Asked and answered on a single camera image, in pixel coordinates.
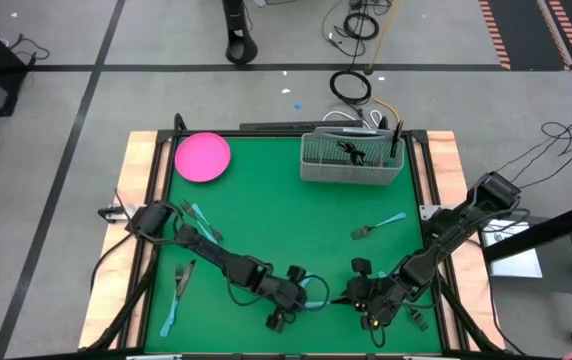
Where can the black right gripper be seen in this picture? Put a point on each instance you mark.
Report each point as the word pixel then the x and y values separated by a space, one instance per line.
pixel 371 297

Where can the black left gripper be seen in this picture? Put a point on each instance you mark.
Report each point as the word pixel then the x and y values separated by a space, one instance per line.
pixel 283 295

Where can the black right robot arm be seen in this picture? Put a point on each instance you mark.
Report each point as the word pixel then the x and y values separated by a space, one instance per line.
pixel 446 235

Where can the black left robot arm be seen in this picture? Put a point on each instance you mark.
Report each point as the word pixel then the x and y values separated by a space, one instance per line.
pixel 216 255

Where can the grey mesh cutlery basket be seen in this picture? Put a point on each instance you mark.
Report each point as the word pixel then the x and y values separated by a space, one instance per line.
pixel 326 170

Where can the light wooden table board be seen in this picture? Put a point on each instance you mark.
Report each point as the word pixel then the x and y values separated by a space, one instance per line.
pixel 136 160
pixel 446 160

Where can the pink round plate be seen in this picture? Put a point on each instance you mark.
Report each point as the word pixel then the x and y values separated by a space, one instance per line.
pixel 202 157

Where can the black metal stand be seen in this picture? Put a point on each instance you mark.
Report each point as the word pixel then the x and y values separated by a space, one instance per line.
pixel 541 231

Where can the black floor stand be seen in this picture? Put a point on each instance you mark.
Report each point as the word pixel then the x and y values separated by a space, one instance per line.
pixel 233 25

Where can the black table frame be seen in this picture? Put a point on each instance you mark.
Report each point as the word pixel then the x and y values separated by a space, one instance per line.
pixel 266 133

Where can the grey base plate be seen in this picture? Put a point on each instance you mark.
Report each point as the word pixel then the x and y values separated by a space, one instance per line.
pixel 516 262

